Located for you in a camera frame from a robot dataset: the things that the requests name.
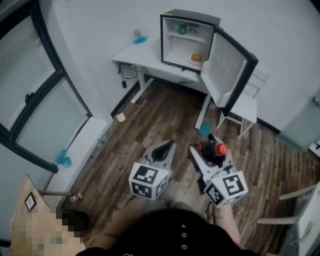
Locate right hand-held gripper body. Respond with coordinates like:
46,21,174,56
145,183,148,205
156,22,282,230
197,159,249,209

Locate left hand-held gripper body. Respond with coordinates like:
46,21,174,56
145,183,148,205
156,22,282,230
128,154,173,201

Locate dark soda bottle red cap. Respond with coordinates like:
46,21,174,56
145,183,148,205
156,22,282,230
197,140,229,166

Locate black mini fridge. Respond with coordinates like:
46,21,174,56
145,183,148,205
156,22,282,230
159,9,260,117

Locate person's left forearm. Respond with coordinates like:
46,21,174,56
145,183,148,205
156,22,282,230
83,196,173,251

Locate person's right forearm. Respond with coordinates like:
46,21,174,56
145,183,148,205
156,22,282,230
214,204,242,248

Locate person's grey trousers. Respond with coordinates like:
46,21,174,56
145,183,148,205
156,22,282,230
164,201,201,212

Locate clear water bottle blue label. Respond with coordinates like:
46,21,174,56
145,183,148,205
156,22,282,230
96,131,108,148

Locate white window ledge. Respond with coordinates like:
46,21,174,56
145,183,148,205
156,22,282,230
46,116,109,198

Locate person's black shirt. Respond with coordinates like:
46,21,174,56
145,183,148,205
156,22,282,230
82,207,258,256

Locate small bottle red label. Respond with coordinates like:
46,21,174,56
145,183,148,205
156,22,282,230
69,192,84,203

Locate pale green cabinet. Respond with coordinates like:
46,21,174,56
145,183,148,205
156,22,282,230
274,96,320,155

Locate white and wood chair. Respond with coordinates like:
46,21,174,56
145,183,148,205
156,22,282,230
256,181,320,256

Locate white table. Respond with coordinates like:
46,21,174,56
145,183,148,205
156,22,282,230
111,37,213,130

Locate wooden table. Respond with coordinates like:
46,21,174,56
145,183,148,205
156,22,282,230
9,174,63,256

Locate black framed window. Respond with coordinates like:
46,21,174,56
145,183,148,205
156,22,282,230
0,0,93,175

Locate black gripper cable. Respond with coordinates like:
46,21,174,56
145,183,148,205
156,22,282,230
205,202,213,223

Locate blue duster black handle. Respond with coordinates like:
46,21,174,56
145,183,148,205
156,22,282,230
55,113,91,170

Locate black power cable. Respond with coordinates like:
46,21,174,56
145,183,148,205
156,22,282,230
116,61,145,81

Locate black picture frame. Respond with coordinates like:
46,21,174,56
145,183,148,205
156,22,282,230
24,191,38,213

